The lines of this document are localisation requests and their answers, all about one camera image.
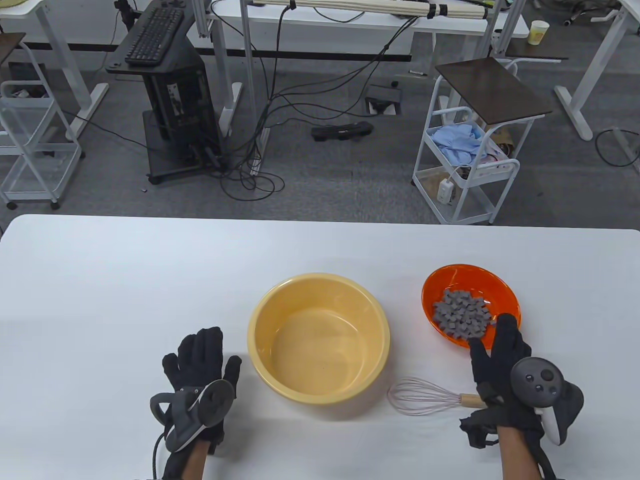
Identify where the black left glove cable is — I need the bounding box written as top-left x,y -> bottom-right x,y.
150,434 -> 169,480

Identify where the black computer cart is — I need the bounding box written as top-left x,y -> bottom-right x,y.
106,0 -> 232,186

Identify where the yellow plastic basin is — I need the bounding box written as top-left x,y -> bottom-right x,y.
247,272 -> 391,407

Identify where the person's right hand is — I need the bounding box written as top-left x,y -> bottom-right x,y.
469,313 -> 545,429

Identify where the pile of grey toy blocks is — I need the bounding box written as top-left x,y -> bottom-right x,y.
432,289 -> 500,342

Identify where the brown side table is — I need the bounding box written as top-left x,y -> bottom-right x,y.
492,30 -> 569,63

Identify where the white cart with brown top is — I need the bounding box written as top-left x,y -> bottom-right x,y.
412,56 -> 554,226

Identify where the orange plastic bowl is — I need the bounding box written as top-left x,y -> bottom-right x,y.
421,265 -> 522,351

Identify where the grey left hand controller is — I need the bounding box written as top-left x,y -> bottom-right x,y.
149,380 -> 237,453

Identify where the black power strip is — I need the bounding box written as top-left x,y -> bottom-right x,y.
311,121 -> 375,142

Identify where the black cable loop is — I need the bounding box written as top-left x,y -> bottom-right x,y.
594,127 -> 640,168

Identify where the blue cloth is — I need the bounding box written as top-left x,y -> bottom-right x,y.
431,123 -> 486,166

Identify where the grey hand controller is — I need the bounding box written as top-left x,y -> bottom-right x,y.
510,357 -> 585,446
149,380 -> 237,453

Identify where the white wire cart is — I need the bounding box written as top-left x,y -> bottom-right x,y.
0,40 -> 83,211

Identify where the wire whisk with wooden handle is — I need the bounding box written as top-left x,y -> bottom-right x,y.
387,377 -> 486,417

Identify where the floor socket box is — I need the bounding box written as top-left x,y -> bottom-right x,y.
363,84 -> 404,116

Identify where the black keyboard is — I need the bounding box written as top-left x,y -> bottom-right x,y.
124,6 -> 186,67

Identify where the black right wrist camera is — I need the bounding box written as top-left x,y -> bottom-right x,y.
460,405 -> 501,450

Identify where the black floor cable bundle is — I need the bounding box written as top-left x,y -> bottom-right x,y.
207,0 -> 441,202

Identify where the brown board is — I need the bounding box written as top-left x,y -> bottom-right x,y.
0,32 -> 27,66

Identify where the person's left hand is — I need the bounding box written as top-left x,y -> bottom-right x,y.
162,327 -> 243,454

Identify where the white desk with rolled mat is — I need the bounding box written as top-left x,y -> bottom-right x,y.
190,0 -> 531,176

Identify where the grey right hand controller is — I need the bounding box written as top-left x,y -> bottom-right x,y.
510,357 -> 585,446

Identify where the person's right forearm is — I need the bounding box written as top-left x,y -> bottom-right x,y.
497,425 -> 543,480

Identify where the person's left forearm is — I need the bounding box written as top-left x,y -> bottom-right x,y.
182,440 -> 209,480

